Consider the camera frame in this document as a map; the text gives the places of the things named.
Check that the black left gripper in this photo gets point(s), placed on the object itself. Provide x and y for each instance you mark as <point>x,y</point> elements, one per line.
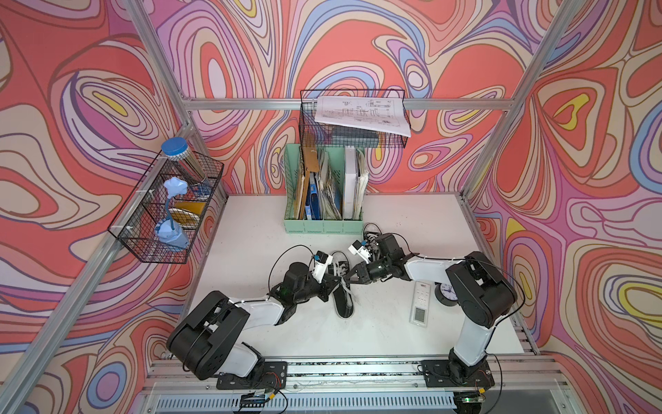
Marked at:
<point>326,287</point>

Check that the yellow tin in basket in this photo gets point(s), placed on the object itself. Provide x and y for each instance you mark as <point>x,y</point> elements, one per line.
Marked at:
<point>187,213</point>

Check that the green perforated file organizer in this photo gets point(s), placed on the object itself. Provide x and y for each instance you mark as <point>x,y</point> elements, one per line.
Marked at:
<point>290,166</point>

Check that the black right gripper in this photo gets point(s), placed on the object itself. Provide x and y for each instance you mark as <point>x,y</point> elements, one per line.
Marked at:
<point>363,274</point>

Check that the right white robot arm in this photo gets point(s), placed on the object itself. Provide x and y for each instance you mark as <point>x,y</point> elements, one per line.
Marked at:
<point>480,288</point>

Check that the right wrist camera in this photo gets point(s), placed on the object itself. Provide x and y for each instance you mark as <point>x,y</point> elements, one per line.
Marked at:
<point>360,249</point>

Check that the black wire basket back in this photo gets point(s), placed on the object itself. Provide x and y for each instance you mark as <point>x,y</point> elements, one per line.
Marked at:
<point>312,133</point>

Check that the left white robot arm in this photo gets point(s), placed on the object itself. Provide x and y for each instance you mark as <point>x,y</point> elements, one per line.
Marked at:
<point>207,342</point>

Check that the black sneaker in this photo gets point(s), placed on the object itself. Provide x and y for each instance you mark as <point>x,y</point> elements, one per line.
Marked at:
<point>343,298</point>
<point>371,232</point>

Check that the blue lidded jar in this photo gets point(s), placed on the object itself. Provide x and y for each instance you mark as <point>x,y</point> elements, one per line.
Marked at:
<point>177,150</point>

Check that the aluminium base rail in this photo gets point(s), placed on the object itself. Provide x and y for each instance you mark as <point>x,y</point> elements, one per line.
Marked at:
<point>411,384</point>

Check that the black tape roll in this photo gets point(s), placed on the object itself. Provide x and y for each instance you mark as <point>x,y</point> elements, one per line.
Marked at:
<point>445,295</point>

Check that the black wire basket left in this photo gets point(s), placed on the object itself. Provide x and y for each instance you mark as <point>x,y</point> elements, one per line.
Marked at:
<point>134,225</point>

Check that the white book in organizer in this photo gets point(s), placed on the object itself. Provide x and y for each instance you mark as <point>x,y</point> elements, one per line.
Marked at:
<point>350,182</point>

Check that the white printed paper sheet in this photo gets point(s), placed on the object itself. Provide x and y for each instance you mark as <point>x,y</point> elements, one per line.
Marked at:
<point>386,115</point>

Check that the black wire basket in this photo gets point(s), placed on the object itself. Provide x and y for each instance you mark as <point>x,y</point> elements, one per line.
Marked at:
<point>134,225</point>
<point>312,133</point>

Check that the white remote control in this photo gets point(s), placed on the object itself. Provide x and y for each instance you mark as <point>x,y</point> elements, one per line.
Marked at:
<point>419,312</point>

